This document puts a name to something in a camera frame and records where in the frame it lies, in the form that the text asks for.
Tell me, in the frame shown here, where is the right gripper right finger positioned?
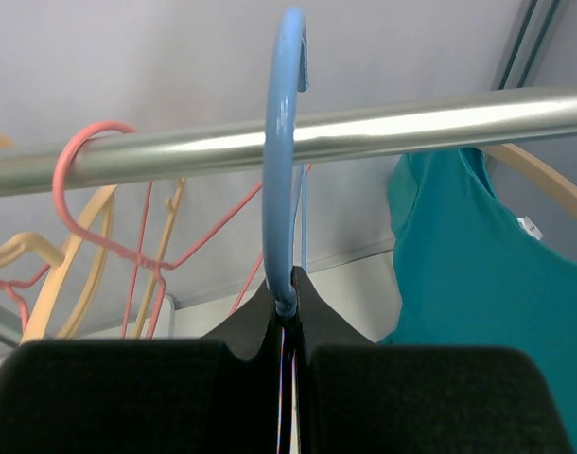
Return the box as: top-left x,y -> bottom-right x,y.
292,268 -> 572,453

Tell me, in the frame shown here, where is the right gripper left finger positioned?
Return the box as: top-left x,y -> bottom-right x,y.
0,287 -> 281,453

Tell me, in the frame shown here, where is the pink wire hanger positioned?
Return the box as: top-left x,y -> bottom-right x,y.
52,120 -> 265,339
0,265 -> 50,330

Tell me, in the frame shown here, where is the teal t shirt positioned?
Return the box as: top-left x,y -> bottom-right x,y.
387,148 -> 577,451

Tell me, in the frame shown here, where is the beige wooden hanger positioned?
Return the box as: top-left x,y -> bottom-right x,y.
0,128 -> 188,342
481,144 -> 577,221

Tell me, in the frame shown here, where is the light blue wire hanger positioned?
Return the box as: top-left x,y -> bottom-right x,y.
262,7 -> 307,320

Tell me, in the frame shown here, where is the metal clothes rack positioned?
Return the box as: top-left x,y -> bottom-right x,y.
0,82 -> 577,349

